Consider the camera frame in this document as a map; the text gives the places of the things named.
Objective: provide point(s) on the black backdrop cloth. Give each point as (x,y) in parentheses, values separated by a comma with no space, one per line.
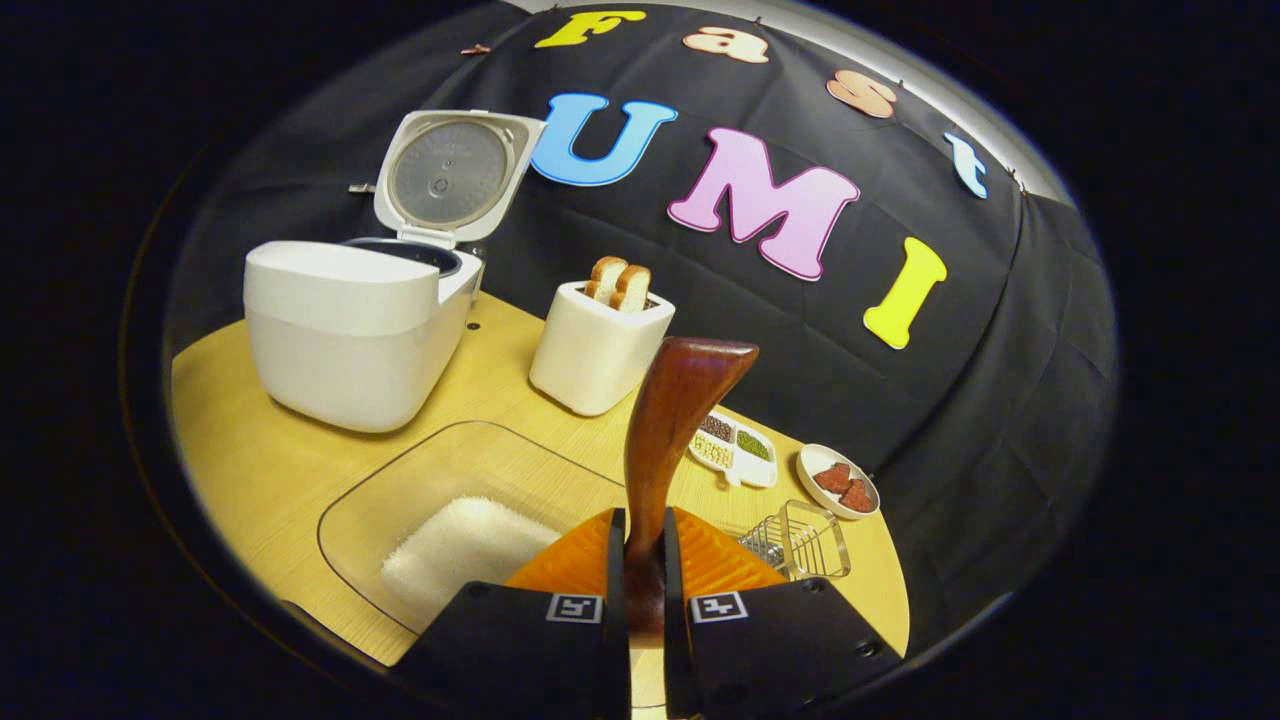
(950,400)

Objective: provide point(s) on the white rice heap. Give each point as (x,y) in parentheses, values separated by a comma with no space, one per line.
(460,550)

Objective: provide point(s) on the white toaster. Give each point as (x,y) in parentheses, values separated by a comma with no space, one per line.
(595,360)

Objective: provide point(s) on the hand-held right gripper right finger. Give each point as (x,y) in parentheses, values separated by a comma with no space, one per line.
(672,620)

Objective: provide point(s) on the white rice cooker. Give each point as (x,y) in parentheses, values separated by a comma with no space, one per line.
(340,340)

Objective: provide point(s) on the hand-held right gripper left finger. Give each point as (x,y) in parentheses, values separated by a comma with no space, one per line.
(618,620)

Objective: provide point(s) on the red heart-shaped food piece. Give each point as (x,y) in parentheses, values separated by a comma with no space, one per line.
(833,478)
(858,497)

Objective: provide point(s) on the small white round plate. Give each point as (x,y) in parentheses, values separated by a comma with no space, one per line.
(812,460)

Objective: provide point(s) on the clear plastic container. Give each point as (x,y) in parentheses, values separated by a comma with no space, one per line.
(400,480)

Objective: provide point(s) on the toasted bread slice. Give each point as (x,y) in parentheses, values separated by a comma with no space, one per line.
(632,290)
(603,280)

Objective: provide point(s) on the divided white bean dish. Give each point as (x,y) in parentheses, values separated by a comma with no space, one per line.
(735,455)

